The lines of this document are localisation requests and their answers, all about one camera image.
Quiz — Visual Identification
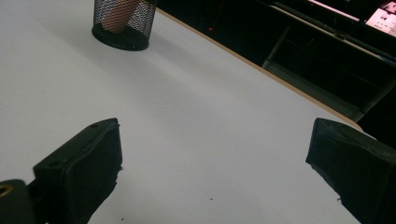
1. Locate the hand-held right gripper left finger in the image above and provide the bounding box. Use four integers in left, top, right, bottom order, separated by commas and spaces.
33, 117, 123, 224

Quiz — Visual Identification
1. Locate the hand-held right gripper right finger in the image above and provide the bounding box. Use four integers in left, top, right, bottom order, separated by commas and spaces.
305, 117, 396, 224

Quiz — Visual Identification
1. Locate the computer monitor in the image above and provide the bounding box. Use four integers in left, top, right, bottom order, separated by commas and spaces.
306, 0, 387, 22
365, 0, 396, 38

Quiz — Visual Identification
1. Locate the black mesh pen holder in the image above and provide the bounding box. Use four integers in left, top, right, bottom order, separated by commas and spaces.
91, 0, 158, 52

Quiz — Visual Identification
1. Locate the pink hairbrush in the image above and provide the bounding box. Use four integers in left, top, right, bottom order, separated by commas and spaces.
102, 0, 142, 35

